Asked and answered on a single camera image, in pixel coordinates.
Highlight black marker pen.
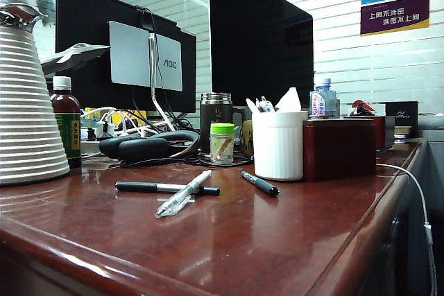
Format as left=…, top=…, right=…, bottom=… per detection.
left=240, top=170, right=280, bottom=198

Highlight clear white gel pen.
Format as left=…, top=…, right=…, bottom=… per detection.
left=155, top=169, right=213, bottom=220

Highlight black and silver pen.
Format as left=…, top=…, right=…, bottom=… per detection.
left=114, top=180, right=221, bottom=197

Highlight white ribbed pen holder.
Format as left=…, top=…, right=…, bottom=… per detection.
left=251, top=110, right=309, bottom=182

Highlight red desk ornament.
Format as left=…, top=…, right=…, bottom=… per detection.
left=348, top=98, right=377, bottom=117

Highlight clear jar green lid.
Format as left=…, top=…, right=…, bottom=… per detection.
left=210, top=123, right=235, bottom=166

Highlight dark steel-lid thermos cup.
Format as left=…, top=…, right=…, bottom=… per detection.
left=199, top=92, right=233, bottom=157

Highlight yellow patterned cup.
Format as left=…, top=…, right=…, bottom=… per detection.
left=240, top=119, right=255, bottom=158

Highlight white folded tissue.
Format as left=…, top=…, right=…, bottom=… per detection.
left=274, top=87, right=302, bottom=114

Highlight black padded headphones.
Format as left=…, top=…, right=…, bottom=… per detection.
left=98, top=130, right=200, bottom=164

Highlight yellow box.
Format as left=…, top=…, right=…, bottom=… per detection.
left=84, top=107, right=147, bottom=127

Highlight chrome monitor stand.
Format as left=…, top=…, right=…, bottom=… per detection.
left=148, top=31, right=176, bottom=132

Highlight large black monitor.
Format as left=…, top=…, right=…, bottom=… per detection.
left=208, top=0, right=315, bottom=107

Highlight clear water bottle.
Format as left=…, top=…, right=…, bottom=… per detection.
left=309, top=78, right=338, bottom=119

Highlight white power strip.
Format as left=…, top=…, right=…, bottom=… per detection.
left=80, top=119, right=122, bottom=154

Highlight brown bottle white cap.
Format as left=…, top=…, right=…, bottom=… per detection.
left=50, top=76, right=83, bottom=169

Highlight small dark red box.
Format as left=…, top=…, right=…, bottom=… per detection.
left=371, top=115, right=396, bottom=150

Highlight grey model airplane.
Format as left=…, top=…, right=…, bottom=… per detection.
left=40, top=42, right=111, bottom=76

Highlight black AOC monitor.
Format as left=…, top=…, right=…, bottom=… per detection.
left=54, top=0, right=198, bottom=114

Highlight black gift box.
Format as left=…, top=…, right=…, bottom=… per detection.
left=384, top=101, right=419, bottom=139

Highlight white ribbed thermos jug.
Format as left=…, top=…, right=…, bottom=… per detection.
left=0, top=2, right=71, bottom=186

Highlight purple and white poster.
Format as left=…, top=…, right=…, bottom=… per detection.
left=359, top=0, right=432, bottom=37

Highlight black wire coaster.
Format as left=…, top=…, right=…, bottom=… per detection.
left=198, top=153, right=255, bottom=168

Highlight white charging cable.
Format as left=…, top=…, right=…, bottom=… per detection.
left=376, top=162, right=438, bottom=296

